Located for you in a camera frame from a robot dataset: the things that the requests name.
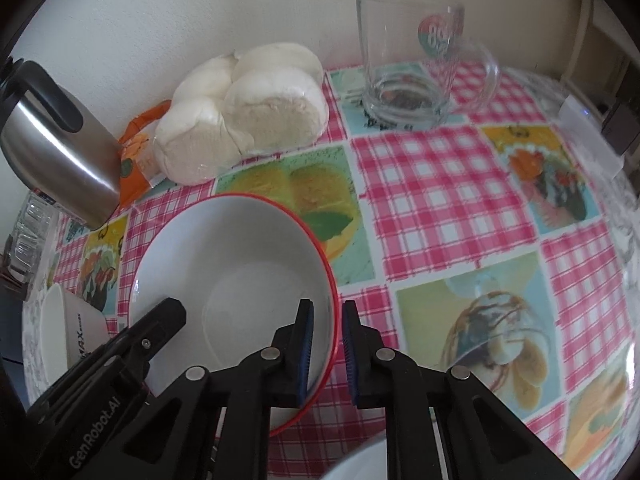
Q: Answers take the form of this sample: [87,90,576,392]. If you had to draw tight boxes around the pink plaid printed tablecloth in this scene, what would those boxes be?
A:
[50,60,636,480]

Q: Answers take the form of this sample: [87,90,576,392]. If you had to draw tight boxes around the black adapter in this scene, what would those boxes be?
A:
[600,102,640,156]

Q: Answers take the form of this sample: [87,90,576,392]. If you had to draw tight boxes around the light blue bowl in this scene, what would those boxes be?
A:
[319,440,396,480]

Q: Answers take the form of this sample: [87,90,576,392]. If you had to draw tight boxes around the glass mug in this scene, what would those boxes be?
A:
[356,0,502,128]

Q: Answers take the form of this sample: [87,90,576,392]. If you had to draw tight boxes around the white power bank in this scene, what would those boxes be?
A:
[557,94,624,178]

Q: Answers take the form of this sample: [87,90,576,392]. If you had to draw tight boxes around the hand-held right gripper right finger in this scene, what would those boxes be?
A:
[341,301,568,480]

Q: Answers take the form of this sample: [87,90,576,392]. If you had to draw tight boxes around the orange snack packet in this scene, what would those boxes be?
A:
[117,100,173,208]

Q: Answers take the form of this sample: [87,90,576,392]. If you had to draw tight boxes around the bag of steamed buns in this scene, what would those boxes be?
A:
[152,42,331,186]

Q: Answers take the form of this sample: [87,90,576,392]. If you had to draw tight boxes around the white square bowl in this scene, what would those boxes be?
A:
[39,282,111,386]

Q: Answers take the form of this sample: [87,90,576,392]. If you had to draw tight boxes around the red rimmed strawberry bowl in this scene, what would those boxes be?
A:
[129,192,340,438]

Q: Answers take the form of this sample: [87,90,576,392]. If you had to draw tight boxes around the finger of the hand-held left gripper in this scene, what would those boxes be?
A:
[65,298,188,392]

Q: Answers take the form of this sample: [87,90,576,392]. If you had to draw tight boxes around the stainless steel thermos jug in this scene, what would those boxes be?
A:
[0,57,123,231]

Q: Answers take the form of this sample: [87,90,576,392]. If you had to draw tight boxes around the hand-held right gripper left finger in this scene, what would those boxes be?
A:
[116,299,316,480]

